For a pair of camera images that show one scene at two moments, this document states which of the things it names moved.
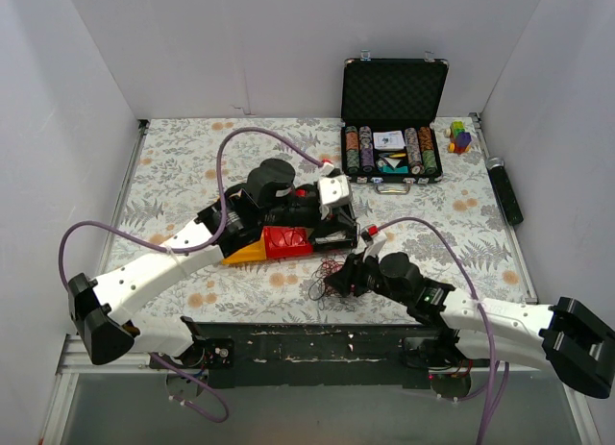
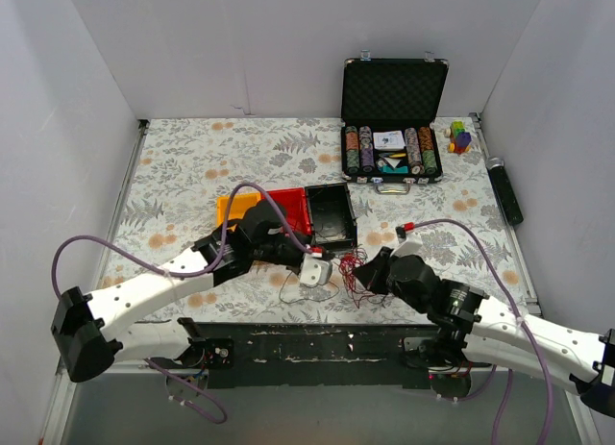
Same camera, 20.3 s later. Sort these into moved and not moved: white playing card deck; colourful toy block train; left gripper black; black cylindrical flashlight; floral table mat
Moved: left gripper black
Not moved: white playing card deck; floral table mat; black cylindrical flashlight; colourful toy block train
